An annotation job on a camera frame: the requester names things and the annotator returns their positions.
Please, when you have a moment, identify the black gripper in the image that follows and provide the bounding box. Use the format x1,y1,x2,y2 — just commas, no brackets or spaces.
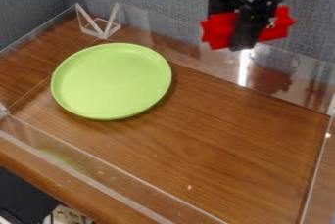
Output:
208,0,283,51

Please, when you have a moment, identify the red block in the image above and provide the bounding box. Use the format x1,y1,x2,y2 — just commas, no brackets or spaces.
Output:
200,6,297,51

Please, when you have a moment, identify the green plate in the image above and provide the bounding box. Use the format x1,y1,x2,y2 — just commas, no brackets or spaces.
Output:
50,43,173,120

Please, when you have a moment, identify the white power strip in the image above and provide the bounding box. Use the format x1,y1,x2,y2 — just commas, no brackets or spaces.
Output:
42,204,96,224

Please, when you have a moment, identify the clear acrylic corner bracket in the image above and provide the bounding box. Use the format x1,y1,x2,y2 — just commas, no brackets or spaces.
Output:
76,3,123,39

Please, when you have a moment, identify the clear acrylic enclosure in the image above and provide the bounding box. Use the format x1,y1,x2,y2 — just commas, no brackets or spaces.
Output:
0,6,335,224

